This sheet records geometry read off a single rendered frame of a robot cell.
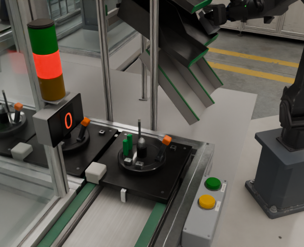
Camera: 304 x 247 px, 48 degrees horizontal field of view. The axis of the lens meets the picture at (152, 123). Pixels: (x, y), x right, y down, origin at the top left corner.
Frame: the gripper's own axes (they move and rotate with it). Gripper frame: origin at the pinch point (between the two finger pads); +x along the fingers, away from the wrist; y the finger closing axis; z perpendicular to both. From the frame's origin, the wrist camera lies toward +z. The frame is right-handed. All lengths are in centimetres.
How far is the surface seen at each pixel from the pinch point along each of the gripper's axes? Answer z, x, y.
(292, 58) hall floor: -77, 90, -313
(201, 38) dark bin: -7.4, 6.1, 1.6
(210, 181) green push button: -41, -15, 35
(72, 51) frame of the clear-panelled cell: -11, 105, -14
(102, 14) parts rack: 5.5, 18.9, 33.0
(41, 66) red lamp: -3, -1, 68
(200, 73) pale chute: -21.2, 11.9, -4.1
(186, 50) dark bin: -9.1, 2.8, 15.4
